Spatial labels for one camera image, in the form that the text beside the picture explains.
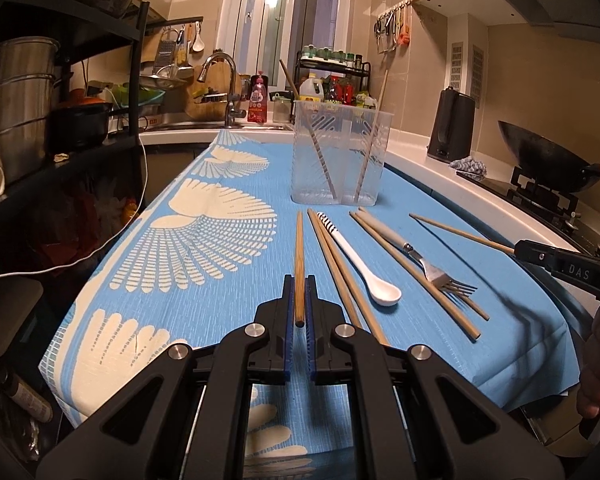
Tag dark bottle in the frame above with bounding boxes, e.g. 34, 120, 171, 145
2, 370, 54, 424

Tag yellow cooking oil bottle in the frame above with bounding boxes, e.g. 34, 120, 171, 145
300, 74, 325, 102

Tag wooden cutting board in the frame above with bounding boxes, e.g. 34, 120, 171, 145
185, 64, 232, 121

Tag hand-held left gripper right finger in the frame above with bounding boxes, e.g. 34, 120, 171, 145
305, 275, 566, 480

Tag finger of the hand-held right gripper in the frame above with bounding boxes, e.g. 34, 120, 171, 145
513, 240, 561, 274

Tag black pot with orange lid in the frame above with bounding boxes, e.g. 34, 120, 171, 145
47, 95, 114, 151

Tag white power cable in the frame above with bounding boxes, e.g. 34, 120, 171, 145
0, 87, 149, 279

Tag kitchen window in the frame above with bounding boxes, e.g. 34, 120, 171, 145
220, 0, 352, 92

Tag metal grater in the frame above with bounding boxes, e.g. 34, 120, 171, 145
155, 30, 177, 69

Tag hanging kitchen tools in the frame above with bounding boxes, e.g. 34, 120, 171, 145
374, 2, 413, 54

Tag metal strainer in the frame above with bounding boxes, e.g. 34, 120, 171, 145
140, 64, 193, 90

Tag green plastic bowl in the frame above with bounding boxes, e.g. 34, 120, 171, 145
112, 82, 166, 107

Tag white spoon with striped handle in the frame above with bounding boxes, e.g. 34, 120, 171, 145
316, 211, 402, 307

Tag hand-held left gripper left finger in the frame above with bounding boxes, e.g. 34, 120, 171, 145
35, 274, 296, 480

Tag clear plastic utensil container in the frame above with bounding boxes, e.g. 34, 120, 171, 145
291, 99, 393, 207

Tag dark brown wooden chopstick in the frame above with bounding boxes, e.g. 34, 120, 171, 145
311, 210, 391, 347
279, 59, 339, 199
307, 208, 366, 333
293, 211, 306, 329

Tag wall vent grille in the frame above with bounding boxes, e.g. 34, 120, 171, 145
450, 42, 465, 92
471, 45, 486, 102

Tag black electric kettle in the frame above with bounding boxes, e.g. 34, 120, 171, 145
426, 86, 477, 162

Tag black metal shelf rack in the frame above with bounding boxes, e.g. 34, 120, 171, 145
0, 0, 152, 221

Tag black gas stove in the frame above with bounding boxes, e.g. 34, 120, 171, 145
455, 162, 600, 261

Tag blue patterned table cloth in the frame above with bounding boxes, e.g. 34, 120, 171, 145
39, 129, 581, 480

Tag metal fork with white handle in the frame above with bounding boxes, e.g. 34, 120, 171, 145
365, 212, 479, 297

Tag black wok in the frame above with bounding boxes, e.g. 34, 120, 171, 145
497, 120, 600, 194

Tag black spice rack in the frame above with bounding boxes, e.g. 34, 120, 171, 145
295, 45, 379, 111

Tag blue white dish cloth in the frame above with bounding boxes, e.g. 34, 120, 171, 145
449, 157, 488, 179

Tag chrome kitchen faucet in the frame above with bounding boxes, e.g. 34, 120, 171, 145
196, 52, 246, 129

